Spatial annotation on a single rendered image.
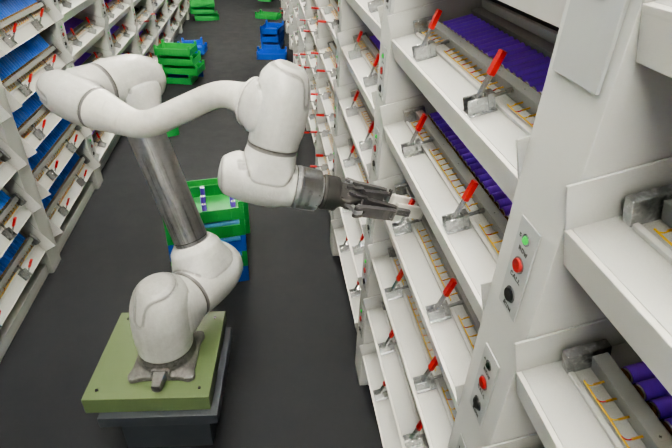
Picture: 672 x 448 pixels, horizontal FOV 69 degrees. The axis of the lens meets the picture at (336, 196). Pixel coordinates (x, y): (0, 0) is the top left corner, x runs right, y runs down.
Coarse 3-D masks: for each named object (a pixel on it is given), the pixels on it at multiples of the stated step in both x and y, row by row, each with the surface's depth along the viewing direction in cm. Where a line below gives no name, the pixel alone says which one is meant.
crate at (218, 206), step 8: (216, 184) 202; (192, 192) 201; (208, 192) 203; (216, 192) 204; (200, 200) 200; (208, 200) 201; (216, 200) 201; (224, 200) 201; (200, 208) 195; (208, 208) 196; (216, 208) 196; (224, 208) 196; (232, 208) 187; (240, 208) 188; (200, 216) 185; (208, 216) 186; (216, 216) 187; (224, 216) 188; (232, 216) 189; (240, 216) 190
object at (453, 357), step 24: (408, 240) 109; (408, 264) 102; (432, 264) 101; (432, 288) 95; (456, 312) 89; (432, 336) 86; (456, 336) 85; (456, 360) 81; (456, 384) 78; (456, 408) 78
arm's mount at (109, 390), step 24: (216, 312) 159; (120, 336) 148; (216, 336) 150; (120, 360) 140; (216, 360) 143; (96, 384) 133; (120, 384) 133; (144, 384) 133; (168, 384) 134; (192, 384) 134; (96, 408) 130; (120, 408) 131; (144, 408) 132; (168, 408) 132; (192, 408) 133
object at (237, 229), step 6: (240, 222) 192; (210, 228) 189; (216, 228) 190; (222, 228) 191; (228, 228) 191; (234, 228) 192; (240, 228) 193; (168, 234) 185; (216, 234) 191; (222, 234) 192; (228, 234) 193; (234, 234) 194; (240, 234) 195; (168, 240) 187
